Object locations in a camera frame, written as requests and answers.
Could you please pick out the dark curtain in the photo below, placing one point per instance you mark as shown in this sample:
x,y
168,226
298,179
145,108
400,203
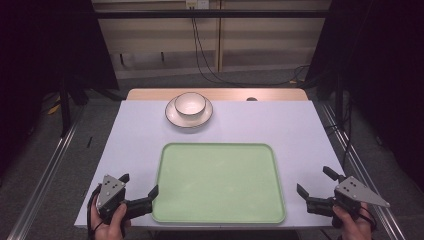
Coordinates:
x,y
383,66
50,43

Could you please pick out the person's left hand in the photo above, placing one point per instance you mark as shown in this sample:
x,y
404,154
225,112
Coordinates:
x,y
110,231

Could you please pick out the black metal stand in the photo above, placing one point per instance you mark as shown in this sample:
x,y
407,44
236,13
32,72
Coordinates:
x,y
65,110

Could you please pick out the white wall socket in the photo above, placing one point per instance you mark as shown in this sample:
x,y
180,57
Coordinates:
x,y
197,3

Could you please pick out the wooden post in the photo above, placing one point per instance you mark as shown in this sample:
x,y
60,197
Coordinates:
x,y
219,40

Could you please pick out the black horizontal bar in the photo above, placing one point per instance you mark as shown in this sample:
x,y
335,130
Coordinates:
x,y
213,14

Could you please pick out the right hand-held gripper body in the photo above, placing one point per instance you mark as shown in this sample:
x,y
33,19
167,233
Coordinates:
x,y
351,191

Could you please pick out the aluminium floor rail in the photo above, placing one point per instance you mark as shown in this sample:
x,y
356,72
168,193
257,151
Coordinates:
x,y
366,180
43,186

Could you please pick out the wooden table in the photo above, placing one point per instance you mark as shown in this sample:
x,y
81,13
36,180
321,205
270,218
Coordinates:
x,y
230,94

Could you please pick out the white plate with dark rim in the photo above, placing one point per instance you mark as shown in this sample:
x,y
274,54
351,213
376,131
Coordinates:
x,y
173,118

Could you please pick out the white bowl with dark rim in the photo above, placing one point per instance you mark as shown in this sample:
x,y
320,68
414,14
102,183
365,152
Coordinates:
x,y
190,104

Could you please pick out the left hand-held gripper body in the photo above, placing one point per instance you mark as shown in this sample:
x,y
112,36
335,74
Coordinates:
x,y
110,191

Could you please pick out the light green tray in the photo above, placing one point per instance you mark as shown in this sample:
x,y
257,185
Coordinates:
x,y
218,183

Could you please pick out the person's right hand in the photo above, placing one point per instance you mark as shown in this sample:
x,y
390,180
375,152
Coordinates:
x,y
356,228

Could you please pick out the yellow floor tape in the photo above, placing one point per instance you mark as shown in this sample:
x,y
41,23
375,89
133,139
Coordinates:
x,y
54,108

